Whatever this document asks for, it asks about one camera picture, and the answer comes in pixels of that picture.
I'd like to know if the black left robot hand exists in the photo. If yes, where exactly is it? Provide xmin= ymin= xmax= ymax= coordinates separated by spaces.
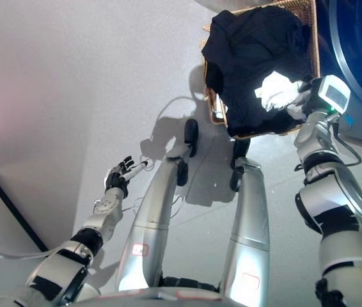
xmin=104 ymin=155 xmax=152 ymax=199

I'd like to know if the black garment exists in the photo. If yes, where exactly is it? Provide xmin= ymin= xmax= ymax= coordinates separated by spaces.
xmin=201 ymin=5 xmax=313 ymax=139

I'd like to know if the white thin cable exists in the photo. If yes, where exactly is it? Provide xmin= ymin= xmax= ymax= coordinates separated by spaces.
xmin=0 ymin=244 xmax=73 ymax=260

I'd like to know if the black right robot foot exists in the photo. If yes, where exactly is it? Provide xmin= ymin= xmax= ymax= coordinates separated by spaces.
xmin=230 ymin=137 xmax=251 ymax=170

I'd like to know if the black robot foot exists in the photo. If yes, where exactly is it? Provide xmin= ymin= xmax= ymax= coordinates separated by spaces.
xmin=230 ymin=137 xmax=251 ymax=170
xmin=184 ymin=118 xmax=200 ymax=157

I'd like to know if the grey robot torso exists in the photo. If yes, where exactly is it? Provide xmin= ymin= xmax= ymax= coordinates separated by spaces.
xmin=72 ymin=286 xmax=233 ymax=307

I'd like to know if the silver right robot leg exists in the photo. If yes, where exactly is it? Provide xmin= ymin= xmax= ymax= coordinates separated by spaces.
xmin=219 ymin=156 xmax=271 ymax=307

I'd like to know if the round washing machine door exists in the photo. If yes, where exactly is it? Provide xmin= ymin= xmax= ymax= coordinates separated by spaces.
xmin=195 ymin=0 xmax=265 ymax=11

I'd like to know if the silver left robot leg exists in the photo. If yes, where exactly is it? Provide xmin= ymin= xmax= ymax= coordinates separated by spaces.
xmin=115 ymin=145 xmax=191 ymax=294

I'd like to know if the white cloth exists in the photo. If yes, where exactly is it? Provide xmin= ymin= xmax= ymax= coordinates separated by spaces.
xmin=253 ymin=70 xmax=311 ymax=121

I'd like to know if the grey front-load washing machine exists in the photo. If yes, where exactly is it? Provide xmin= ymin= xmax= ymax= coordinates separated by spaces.
xmin=315 ymin=0 xmax=362 ymax=148

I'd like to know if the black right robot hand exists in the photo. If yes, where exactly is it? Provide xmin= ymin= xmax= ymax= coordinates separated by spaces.
xmin=297 ymin=75 xmax=351 ymax=114

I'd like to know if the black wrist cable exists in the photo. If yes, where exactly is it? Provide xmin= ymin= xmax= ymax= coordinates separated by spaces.
xmin=326 ymin=116 xmax=362 ymax=169

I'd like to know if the woven tan laundry basket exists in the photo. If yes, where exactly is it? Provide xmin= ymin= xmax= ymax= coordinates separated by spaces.
xmin=201 ymin=0 xmax=322 ymax=140

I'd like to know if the black left robot foot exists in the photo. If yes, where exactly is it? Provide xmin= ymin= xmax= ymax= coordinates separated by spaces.
xmin=184 ymin=118 xmax=200 ymax=157

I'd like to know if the silver robot leg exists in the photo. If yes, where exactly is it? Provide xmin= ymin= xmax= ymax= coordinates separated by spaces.
xmin=219 ymin=156 xmax=271 ymax=307
xmin=115 ymin=145 xmax=191 ymax=294

